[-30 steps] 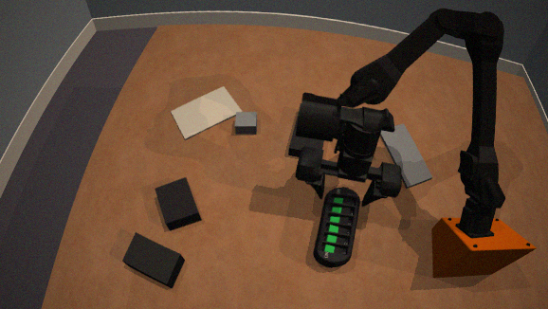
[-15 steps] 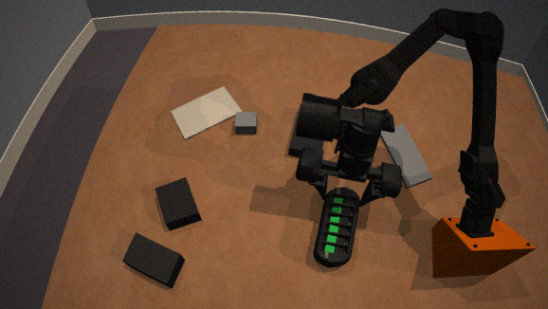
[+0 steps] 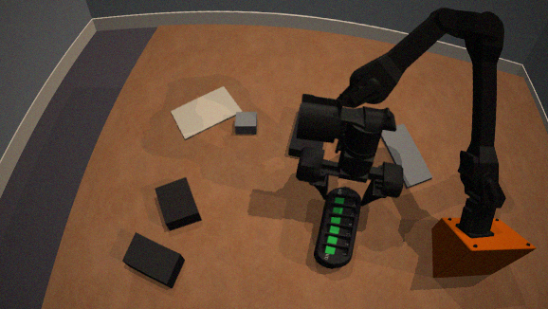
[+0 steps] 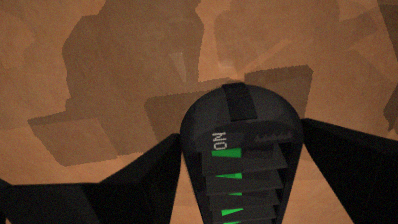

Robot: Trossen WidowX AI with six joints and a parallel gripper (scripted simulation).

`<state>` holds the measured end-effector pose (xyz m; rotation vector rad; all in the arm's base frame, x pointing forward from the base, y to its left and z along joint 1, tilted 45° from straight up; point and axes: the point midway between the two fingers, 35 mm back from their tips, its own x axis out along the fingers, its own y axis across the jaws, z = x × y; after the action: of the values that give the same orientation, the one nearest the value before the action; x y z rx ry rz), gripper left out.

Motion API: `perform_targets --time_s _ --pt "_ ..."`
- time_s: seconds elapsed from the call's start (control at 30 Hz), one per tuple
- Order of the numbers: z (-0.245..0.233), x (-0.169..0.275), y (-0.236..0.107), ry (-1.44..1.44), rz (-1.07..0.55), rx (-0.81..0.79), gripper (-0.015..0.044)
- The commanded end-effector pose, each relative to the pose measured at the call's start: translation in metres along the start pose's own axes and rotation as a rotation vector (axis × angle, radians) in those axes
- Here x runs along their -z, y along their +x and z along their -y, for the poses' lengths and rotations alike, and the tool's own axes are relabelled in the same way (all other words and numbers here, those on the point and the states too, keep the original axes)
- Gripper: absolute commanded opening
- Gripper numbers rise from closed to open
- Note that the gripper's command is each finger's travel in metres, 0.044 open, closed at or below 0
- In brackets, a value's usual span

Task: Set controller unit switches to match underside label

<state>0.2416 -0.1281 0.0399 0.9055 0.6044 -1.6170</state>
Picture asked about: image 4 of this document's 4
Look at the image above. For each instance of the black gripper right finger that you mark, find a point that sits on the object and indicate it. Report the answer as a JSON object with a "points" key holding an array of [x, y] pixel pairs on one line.
{"points": [[362, 170]]}

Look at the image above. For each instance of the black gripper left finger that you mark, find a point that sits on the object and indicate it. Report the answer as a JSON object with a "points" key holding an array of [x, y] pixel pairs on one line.
{"points": [[142, 192]]}

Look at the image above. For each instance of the black rectangular block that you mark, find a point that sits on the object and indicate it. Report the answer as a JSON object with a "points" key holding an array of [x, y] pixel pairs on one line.
{"points": [[3, 183]]}

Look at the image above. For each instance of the dark grey controller unit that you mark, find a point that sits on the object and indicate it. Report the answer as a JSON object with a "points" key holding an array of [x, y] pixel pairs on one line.
{"points": [[242, 144]]}

